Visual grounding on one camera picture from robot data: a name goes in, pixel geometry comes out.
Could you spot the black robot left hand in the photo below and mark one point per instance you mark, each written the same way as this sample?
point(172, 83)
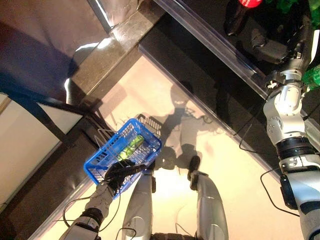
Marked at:
point(115, 175)

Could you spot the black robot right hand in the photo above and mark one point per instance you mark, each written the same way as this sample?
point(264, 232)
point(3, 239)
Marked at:
point(297, 45)

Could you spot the blue plastic shopping basket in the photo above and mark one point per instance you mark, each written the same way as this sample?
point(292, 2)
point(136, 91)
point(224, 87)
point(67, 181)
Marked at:
point(147, 150)

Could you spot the cola bottle red label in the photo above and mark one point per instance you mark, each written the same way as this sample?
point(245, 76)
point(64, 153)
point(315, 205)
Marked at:
point(235, 22)

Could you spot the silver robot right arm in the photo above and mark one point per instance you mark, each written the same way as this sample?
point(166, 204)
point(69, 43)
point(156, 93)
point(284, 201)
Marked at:
point(285, 105)

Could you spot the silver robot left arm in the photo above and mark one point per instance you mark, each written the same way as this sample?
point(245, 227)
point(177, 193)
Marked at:
point(100, 200)

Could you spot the green drink container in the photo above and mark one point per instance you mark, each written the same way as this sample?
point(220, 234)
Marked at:
point(130, 150)

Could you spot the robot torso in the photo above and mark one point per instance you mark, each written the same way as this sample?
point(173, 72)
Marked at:
point(175, 237)

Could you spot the silver robot right leg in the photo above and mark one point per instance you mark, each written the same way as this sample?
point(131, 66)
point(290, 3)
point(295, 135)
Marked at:
point(210, 200)

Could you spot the dark floor plinth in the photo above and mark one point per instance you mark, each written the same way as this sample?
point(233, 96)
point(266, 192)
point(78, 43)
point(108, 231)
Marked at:
point(120, 42)

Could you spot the brown backdrop curtain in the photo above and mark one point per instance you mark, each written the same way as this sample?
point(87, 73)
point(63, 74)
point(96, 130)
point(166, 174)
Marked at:
point(37, 37)

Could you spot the metal backdrop pole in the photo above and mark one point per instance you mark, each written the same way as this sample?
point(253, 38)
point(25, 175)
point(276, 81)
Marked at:
point(100, 12)

